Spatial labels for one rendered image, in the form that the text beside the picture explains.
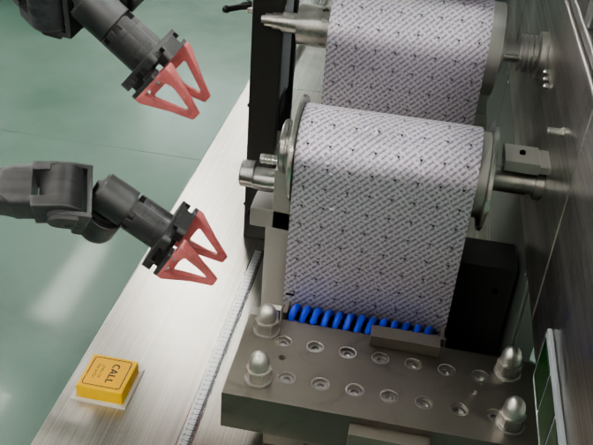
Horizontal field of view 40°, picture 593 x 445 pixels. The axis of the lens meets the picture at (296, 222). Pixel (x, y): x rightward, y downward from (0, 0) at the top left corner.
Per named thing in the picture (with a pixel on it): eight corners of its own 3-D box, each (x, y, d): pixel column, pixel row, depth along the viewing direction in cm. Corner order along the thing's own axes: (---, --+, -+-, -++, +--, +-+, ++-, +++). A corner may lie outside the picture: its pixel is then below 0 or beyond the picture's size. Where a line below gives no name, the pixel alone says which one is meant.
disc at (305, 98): (304, 161, 122) (309, 73, 113) (307, 161, 122) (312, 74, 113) (284, 222, 111) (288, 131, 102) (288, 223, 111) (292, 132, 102)
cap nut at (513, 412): (494, 411, 103) (501, 385, 101) (523, 416, 103) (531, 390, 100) (495, 433, 100) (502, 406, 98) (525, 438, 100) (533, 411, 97)
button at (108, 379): (94, 365, 124) (93, 352, 122) (138, 373, 123) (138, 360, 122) (76, 396, 118) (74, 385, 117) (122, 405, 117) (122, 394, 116)
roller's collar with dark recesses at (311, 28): (301, 36, 133) (304, -3, 130) (337, 41, 132) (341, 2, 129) (293, 49, 128) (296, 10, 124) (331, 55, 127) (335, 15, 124)
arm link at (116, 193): (88, 191, 110) (110, 162, 114) (76, 212, 116) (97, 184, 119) (131, 220, 112) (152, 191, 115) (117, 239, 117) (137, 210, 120)
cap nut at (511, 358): (492, 361, 111) (499, 335, 109) (520, 365, 111) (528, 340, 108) (493, 379, 108) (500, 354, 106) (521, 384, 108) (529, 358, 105)
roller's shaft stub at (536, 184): (485, 182, 112) (491, 154, 110) (537, 190, 111) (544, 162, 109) (486, 198, 108) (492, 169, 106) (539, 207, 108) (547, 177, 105)
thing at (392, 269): (282, 309, 120) (291, 202, 110) (443, 336, 117) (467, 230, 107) (282, 311, 120) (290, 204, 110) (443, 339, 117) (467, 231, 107)
